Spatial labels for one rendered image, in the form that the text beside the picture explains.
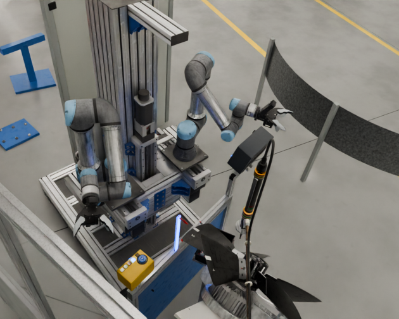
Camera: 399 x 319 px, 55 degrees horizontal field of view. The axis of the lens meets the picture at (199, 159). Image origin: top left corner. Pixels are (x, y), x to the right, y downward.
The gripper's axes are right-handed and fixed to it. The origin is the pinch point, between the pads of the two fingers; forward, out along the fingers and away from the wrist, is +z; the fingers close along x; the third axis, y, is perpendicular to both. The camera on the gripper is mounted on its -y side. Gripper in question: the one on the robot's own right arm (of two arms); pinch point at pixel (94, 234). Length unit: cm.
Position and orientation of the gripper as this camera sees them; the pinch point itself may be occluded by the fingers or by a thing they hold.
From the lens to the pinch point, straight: 160.5
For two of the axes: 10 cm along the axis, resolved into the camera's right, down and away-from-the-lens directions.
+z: 2.5, 7.2, -6.5
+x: -9.4, 0.3, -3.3
